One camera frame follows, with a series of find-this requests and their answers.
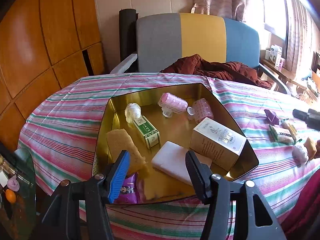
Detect yellow knit cloth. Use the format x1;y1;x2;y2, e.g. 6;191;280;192
303;138;317;160

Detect yellow Weidan cracker pack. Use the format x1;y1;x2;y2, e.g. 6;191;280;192
280;120;300;143

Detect large cracker pack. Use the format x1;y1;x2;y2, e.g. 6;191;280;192
269;125;295;145

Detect clear plastic bag bundle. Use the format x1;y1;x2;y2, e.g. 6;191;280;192
292;144;309;165

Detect purple candy packet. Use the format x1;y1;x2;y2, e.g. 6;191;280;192
114;173;140;204
264;109;279;125

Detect cream cardboard box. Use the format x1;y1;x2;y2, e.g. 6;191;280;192
190;118;247;171

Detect yellow sponge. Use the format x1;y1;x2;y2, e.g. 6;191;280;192
106;129;146;176

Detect white sponge block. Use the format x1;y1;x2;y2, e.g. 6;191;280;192
151;141;192;186

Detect pink hair roller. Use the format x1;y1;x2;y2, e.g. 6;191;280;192
158;92;188;118
187;98;214;124

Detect green tea box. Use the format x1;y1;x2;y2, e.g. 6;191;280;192
133;115;160;149

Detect white plastic ball bundle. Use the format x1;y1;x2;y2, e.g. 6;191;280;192
125;103;141;124

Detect red bed cover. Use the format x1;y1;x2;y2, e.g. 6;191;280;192
281;171;320;239

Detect wooden side table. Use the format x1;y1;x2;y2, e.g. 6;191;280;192
260;59;318;101

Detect glass side table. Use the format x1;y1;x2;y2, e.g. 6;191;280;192
1;144;36;239

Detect white product boxes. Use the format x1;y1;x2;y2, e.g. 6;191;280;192
265;44;285;71

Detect striped tablecloth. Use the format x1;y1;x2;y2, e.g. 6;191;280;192
18;73;319;239

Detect rust red jacket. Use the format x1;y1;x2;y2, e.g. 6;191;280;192
161;54;274;89

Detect gold metal tin box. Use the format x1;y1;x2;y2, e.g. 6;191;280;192
92;83;243;203

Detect grey yellow blue chair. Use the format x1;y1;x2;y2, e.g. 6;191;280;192
111;13;290;94

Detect wooden wardrobe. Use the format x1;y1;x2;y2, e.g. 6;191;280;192
1;0;106;151

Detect black rolled mat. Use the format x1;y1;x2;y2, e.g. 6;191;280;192
119;9;138;61

